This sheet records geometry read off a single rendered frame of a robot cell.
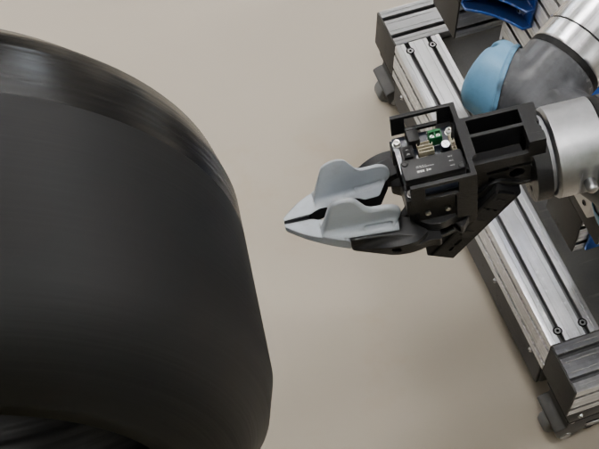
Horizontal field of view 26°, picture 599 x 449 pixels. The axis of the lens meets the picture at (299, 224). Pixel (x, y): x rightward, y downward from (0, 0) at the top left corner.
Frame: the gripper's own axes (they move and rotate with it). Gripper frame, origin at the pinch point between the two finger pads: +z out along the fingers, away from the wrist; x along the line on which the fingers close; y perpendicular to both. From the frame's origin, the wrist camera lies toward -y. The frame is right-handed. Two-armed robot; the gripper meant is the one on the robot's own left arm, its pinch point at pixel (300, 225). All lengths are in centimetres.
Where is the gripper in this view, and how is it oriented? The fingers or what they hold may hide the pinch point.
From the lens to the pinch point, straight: 105.6
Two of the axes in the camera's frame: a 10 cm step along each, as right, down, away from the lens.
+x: 2.0, 8.3, -5.2
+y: -1.2, -5.1, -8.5
